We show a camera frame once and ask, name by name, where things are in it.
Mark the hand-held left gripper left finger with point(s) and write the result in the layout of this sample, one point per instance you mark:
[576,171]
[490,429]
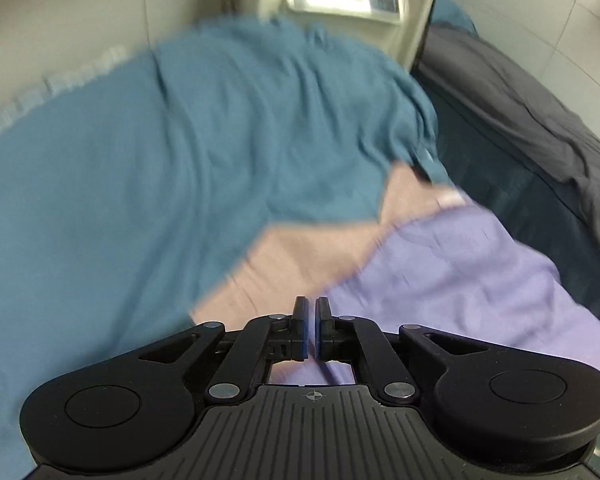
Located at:
[302,332]

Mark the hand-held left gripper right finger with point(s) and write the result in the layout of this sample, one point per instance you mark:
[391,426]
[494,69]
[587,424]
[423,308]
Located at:
[321,332]

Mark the purple floral bed sheet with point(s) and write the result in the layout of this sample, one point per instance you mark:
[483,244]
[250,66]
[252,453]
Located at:
[455,270]

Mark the teal blanket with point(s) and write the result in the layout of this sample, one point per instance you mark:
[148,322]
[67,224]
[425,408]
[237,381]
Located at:
[180,160]

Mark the dark teal bed cover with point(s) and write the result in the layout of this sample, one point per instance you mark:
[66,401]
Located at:
[520,195]

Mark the dark grey duvet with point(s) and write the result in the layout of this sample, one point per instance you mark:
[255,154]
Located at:
[530,100]

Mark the white lace cloth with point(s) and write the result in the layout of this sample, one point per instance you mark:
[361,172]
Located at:
[50,85]

